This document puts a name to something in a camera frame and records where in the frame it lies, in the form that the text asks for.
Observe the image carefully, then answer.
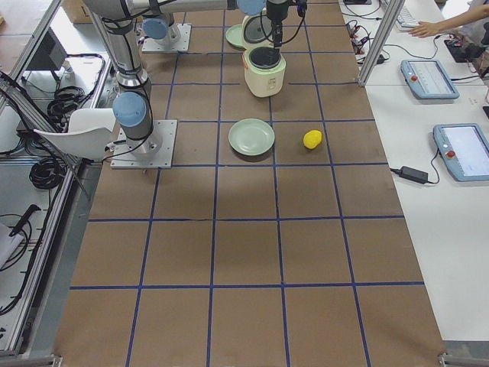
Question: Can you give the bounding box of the yellow toy pepper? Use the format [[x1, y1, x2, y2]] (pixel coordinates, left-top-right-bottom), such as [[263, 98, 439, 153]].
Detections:
[[303, 129, 322, 150]]

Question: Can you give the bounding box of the black moving gripper body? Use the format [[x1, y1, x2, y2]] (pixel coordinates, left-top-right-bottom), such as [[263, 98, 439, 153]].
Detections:
[[266, 0, 289, 42]]

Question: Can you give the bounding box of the green plate near moving arm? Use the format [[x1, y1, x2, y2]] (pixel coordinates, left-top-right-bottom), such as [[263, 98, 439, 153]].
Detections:
[[228, 119, 275, 156]]

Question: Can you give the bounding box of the far teach pendant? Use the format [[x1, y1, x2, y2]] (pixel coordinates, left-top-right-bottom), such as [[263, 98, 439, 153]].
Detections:
[[400, 60, 459, 99]]

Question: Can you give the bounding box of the person's hand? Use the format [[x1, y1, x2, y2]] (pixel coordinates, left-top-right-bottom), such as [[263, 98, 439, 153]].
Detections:
[[409, 22, 440, 38]]

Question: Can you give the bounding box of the near teach pendant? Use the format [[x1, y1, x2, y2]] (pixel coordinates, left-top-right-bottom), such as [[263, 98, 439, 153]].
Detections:
[[432, 123, 488, 182]]

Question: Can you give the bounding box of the black power adapter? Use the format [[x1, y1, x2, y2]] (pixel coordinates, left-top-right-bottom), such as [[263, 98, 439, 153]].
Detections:
[[399, 166, 429, 184]]

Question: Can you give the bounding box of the moving arm base plate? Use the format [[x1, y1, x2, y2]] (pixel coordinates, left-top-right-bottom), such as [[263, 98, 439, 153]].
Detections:
[[110, 119, 177, 169]]

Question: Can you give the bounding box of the teach pendant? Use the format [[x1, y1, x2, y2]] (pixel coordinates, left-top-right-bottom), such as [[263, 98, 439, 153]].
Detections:
[[400, 60, 459, 99], [432, 123, 488, 182]]

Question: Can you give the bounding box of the white rice cooker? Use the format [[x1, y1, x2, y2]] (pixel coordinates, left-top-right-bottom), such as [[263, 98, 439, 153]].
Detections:
[[241, 9, 287, 98]]

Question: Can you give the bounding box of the white plastic chair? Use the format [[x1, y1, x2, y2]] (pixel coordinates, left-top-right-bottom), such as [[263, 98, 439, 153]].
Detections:
[[34, 108, 116, 161]]

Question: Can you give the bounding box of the idle arm base plate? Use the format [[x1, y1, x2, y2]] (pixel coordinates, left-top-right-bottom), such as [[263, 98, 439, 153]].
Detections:
[[142, 19, 192, 54]]

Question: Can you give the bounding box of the green plate near idle arm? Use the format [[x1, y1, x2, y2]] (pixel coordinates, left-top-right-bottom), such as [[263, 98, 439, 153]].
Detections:
[[225, 24, 245, 50]]

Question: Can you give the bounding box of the cardboard box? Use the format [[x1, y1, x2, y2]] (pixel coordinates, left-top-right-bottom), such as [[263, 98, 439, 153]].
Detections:
[[61, 0, 92, 24]]

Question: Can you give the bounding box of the aluminium frame post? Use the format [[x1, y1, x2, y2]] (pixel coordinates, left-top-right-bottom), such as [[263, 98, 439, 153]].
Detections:
[[357, 0, 405, 86]]

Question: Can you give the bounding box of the moving silver robot arm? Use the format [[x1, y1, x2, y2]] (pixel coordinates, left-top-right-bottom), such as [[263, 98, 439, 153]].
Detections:
[[85, 1, 293, 158]]

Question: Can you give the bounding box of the black cable bundle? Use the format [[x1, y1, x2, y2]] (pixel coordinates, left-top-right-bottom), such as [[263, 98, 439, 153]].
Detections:
[[29, 156, 64, 190]]

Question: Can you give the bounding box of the person's forearm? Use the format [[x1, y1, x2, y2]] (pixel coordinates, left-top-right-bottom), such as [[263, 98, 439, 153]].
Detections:
[[436, 4, 488, 33]]

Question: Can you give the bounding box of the idle silver robot arm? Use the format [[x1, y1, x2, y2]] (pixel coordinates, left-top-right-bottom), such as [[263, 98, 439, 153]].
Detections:
[[142, 13, 181, 43]]

